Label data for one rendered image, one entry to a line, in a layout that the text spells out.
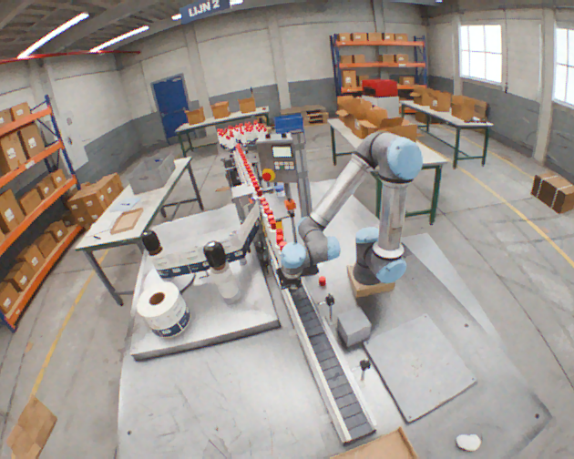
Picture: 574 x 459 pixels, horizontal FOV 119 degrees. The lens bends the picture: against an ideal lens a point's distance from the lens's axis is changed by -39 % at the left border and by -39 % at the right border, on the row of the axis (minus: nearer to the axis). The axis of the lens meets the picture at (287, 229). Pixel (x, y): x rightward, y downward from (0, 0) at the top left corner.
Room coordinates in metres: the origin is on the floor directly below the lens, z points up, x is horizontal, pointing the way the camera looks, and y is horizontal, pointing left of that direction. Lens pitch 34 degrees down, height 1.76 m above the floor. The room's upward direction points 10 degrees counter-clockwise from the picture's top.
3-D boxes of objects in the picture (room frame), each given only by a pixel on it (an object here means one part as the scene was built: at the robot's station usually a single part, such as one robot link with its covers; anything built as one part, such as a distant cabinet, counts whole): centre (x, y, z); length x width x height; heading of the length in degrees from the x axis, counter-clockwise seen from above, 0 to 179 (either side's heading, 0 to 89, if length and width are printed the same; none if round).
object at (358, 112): (3.29, -1.18, 0.97); 0.45 x 0.38 x 0.37; 92
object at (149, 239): (1.05, 0.66, 1.04); 0.09 x 0.09 x 0.29
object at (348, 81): (7.95, -3.48, 1.26); 2.78 x 0.61 x 2.51; 89
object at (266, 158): (1.11, -0.03, 1.38); 0.17 x 0.10 x 0.19; 65
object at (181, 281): (1.05, 0.66, 0.89); 0.31 x 0.31 x 0.01
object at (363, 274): (0.86, -0.33, 0.92); 0.15 x 0.15 x 0.10
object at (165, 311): (0.76, 0.58, 0.95); 0.20 x 0.20 x 0.14
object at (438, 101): (4.59, -3.19, 0.97); 0.42 x 0.39 x 0.37; 86
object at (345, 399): (0.99, 0.04, 0.86); 1.65 x 0.08 x 0.04; 10
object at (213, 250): (0.86, 0.30, 1.03); 0.09 x 0.09 x 0.30
